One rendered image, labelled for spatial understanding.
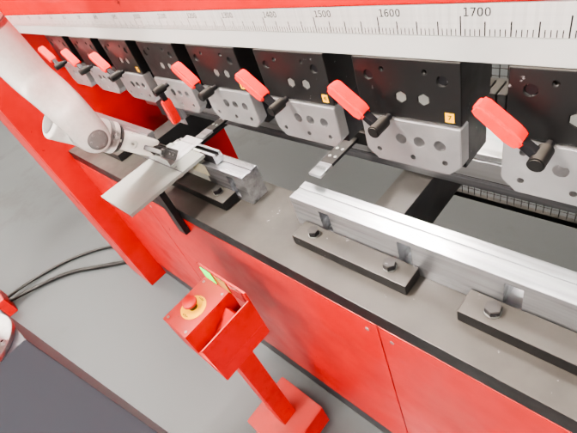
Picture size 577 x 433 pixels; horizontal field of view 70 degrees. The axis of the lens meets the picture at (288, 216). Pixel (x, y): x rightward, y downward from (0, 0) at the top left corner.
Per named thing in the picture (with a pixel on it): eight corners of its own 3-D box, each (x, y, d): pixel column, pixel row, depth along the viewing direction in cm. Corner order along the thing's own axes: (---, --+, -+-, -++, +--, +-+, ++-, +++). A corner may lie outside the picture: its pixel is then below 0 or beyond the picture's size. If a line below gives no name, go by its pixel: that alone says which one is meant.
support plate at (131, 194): (102, 198, 118) (100, 196, 118) (172, 144, 129) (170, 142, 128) (132, 217, 107) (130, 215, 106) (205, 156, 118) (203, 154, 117)
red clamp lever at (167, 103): (171, 125, 101) (150, 89, 94) (183, 116, 102) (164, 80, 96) (174, 126, 99) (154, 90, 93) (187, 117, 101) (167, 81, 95)
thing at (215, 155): (178, 150, 129) (173, 143, 127) (185, 144, 131) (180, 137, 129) (216, 164, 117) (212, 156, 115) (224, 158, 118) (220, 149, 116)
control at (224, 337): (183, 341, 116) (150, 305, 104) (223, 299, 122) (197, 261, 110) (227, 381, 103) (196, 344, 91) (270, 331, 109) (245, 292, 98)
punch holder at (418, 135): (369, 155, 66) (349, 57, 55) (397, 125, 69) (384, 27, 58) (461, 178, 56) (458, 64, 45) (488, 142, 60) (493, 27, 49)
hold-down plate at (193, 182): (169, 184, 135) (165, 177, 133) (182, 173, 137) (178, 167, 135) (226, 210, 116) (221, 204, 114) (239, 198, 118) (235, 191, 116)
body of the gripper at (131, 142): (124, 126, 103) (162, 137, 112) (106, 119, 110) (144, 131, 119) (116, 155, 104) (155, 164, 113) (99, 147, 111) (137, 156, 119)
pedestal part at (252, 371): (273, 414, 149) (210, 339, 113) (283, 400, 151) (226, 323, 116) (285, 424, 145) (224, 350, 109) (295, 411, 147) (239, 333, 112)
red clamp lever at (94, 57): (85, 54, 106) (112, 79, 105) (99, 46, 108) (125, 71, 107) (87, 59, 108) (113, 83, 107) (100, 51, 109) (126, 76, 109)
